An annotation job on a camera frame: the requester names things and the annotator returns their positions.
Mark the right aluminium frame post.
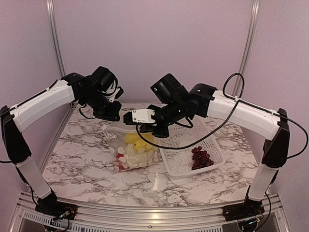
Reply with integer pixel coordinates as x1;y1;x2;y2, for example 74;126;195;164
236;0;261;78

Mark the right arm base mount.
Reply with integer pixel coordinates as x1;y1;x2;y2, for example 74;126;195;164
223;198;265;221

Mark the front aluminium rail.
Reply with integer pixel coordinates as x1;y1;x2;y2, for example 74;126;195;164
14;192;290;232

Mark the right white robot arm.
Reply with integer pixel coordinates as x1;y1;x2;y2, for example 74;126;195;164
135;73;299;217

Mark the aluminium frame post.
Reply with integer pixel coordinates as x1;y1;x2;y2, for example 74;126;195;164
46;0;66;76
236;0;261;78

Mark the yellow corn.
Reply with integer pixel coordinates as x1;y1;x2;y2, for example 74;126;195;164
133;140;152;154
125;133;153;146

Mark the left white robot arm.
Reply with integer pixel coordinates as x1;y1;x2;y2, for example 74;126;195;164
0;66;124;215

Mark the clear dotted zip bag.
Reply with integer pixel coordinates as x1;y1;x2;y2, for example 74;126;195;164
103;126;161;172

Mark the left aluminium frame post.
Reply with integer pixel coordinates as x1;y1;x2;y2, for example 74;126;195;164
46;0;66;76

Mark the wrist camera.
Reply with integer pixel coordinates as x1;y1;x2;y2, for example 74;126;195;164
123;109;156;125
106;87;124;102

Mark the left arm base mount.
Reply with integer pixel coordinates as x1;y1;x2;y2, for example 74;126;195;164
35;189;77;220

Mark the white plastic basket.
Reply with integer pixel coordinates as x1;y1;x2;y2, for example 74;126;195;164
158;117;225;179

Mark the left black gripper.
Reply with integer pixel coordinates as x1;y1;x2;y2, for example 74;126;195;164
81;89;121;121

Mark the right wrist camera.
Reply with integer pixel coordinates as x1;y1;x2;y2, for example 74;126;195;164
123;109;156;125

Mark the white cauliflower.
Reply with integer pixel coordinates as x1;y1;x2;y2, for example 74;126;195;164
124;148;159;169

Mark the purple grape bunch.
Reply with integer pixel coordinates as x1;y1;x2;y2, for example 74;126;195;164
191;146;214;170

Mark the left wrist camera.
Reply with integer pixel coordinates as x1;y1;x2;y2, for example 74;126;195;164
106;87;124;102

